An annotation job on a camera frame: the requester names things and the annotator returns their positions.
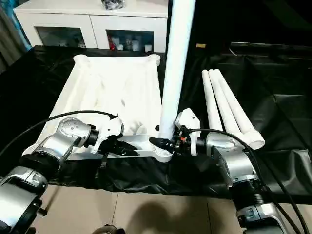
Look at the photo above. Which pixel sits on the white plastic table top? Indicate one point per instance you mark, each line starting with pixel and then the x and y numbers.
pixel 109 80

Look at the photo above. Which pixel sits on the white plastic table leg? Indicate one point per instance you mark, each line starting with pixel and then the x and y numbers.
pixel 223 102
pixel 175 73
pixel 234 102
pixel 211 102

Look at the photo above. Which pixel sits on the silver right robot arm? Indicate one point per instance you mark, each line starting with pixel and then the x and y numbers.
pixel 236 161

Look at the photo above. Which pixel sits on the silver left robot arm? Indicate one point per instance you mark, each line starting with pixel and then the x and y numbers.
pixel 68 136

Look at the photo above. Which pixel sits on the dark rounded robot part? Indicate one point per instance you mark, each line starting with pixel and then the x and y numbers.
pixel 107 228

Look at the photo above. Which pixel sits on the small white box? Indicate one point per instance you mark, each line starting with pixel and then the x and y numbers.
pixel 148 47

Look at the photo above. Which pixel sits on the small white jar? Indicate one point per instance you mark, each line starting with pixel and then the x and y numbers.
pixel 119 46

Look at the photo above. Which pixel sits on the white bottle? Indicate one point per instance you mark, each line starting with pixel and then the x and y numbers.
pixel 135 45

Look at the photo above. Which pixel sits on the small tan box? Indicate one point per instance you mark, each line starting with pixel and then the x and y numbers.
pixel 201 45

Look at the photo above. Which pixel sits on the red bottle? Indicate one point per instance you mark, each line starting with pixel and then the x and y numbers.
pixel 111 42

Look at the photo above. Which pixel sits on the black mat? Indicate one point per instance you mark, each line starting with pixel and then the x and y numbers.
pixel 268 85

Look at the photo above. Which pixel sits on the white cabinet with glass doors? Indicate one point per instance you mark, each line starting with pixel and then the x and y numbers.
pixel 92 22

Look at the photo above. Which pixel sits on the grey curtain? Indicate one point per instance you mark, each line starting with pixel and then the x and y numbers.
pixel 12 36

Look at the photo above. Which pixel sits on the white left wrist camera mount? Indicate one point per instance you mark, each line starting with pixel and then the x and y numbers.
pixel 112 126

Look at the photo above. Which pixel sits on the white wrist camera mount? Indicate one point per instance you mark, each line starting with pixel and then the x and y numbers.
pixel 112 126
pixel 189 117

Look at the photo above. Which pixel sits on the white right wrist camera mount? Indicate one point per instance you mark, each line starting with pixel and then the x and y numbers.
pixel 189 117

